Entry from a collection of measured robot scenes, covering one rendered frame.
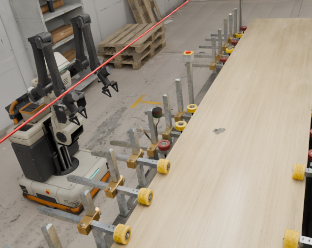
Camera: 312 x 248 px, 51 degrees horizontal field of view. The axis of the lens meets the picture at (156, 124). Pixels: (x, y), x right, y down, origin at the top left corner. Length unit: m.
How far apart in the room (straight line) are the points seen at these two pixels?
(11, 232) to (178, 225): 1.93
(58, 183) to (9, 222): 0.59
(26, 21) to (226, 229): 3.76
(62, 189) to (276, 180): 1.83
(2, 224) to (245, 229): 2.33
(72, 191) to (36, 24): 2.41
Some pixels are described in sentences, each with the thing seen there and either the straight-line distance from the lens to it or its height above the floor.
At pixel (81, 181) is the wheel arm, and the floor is 0.96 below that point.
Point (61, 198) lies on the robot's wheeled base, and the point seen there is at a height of 0.22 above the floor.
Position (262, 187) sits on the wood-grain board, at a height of 0.90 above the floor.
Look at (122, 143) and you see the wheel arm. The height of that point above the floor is 0.86.
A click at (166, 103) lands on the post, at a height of 1.05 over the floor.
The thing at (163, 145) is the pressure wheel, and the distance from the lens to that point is 2.12.
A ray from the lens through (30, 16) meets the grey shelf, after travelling 4.59.
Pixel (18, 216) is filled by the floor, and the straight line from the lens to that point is 3.35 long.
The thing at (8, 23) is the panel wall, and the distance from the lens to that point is 4.72.
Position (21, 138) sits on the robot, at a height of 0.78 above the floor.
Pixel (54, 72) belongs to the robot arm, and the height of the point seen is 1.38.
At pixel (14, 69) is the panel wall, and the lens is 4.75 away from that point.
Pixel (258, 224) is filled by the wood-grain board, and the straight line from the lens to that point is 1.65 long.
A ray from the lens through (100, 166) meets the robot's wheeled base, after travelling 3.13.
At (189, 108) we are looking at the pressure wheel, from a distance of 2.50.
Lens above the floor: 2.14
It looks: 32 degrees down
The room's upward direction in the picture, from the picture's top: 8 degrees counter-clockwise
